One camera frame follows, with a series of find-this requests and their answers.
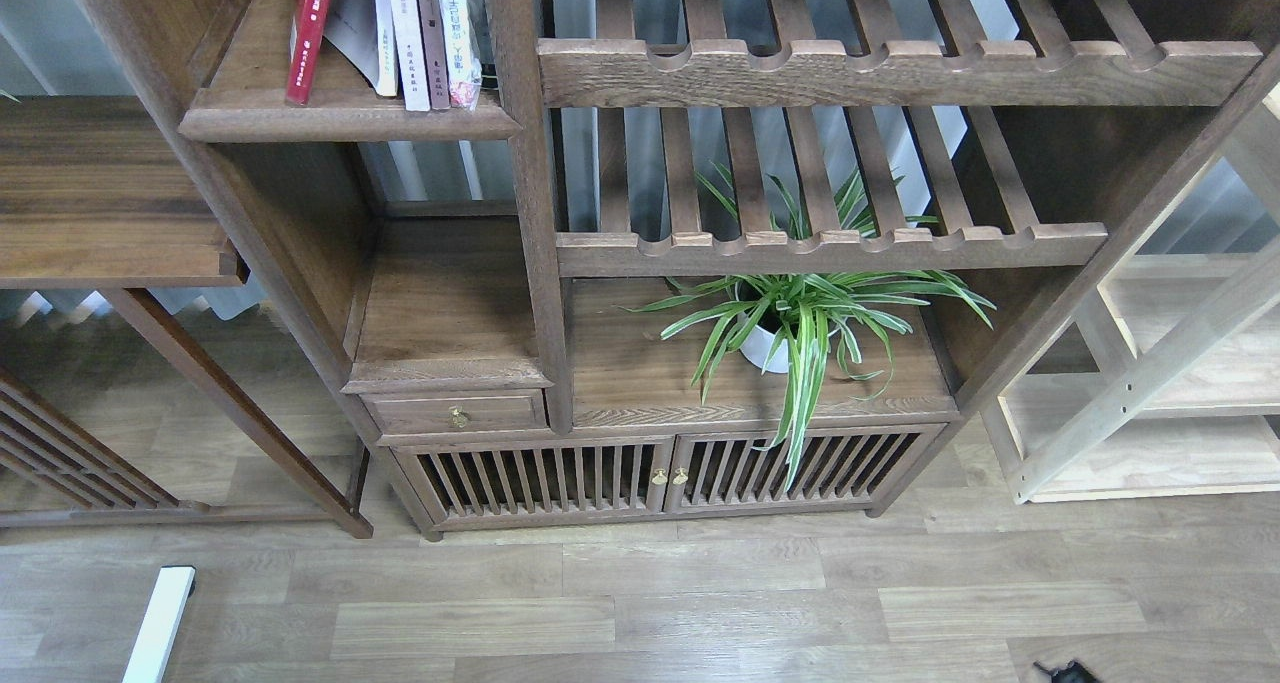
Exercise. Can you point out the white book with green cover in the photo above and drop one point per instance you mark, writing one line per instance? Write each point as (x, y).
(364, 31)

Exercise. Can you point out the white plant pot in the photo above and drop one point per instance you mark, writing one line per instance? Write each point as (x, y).
(774, 343)

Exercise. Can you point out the white pink upright book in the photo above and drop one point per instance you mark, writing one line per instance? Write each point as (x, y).
(460, 53)

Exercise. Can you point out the dark wooden bookshelf cabinet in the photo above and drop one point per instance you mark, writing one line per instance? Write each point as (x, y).
(494, 260)

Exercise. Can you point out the lavender paperback book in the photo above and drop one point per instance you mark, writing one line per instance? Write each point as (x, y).
(406, 22)

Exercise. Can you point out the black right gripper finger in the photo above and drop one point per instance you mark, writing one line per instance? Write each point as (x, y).
(1072, 672)

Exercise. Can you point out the light wooden shelf rack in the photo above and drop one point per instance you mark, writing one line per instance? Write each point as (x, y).
(1177, 393)

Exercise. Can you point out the white robot base bar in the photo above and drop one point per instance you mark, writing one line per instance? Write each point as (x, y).
(160, 624)

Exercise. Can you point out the red hardcover book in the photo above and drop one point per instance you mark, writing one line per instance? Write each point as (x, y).
(308, 26)

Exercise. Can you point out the dark upright book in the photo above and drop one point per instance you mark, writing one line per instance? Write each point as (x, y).
(484, 45)

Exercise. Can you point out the thin mauve upright book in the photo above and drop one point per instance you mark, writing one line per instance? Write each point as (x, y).
(433, 51)

